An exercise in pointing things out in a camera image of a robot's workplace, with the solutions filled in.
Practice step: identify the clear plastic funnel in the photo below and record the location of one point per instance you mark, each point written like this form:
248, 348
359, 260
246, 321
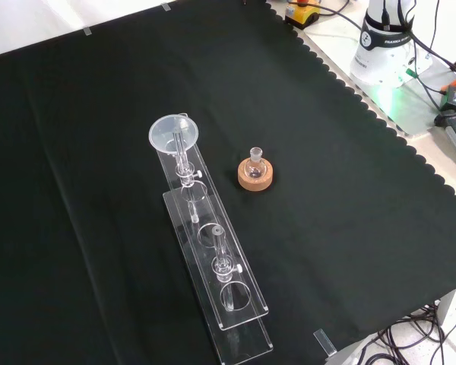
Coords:
163, 131

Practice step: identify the clear tape strip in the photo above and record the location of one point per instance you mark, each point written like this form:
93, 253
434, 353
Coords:
325, 342
165, 7
88, 32

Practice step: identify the small round-bottom glass flask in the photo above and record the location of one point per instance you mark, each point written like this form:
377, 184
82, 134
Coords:
255, 169

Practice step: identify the clear acrylic funnel stand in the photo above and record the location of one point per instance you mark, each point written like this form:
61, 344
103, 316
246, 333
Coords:
213, 213

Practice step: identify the black scalloped bench cloth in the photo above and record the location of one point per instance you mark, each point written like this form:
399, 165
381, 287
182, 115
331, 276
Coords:
327, 228

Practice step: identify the grey metal base plate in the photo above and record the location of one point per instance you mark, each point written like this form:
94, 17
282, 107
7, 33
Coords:
414, 110

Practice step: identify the yellow stop button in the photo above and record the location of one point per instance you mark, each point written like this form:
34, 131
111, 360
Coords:
302, 15

